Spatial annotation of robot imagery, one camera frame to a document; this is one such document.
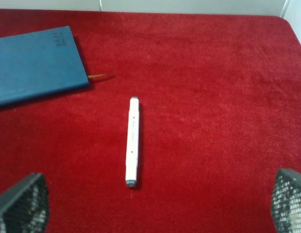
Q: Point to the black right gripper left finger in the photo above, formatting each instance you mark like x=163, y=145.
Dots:
x=24, y=207

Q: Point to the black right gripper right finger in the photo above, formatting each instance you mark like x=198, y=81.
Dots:
x=286, y=201

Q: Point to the blue notebook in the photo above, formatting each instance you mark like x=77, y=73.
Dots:
x=38, y=64

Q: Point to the white marker pen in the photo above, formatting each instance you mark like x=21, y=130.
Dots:
x=132, y=148

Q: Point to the red table cloth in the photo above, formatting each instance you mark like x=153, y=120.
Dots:
x=219, y=113

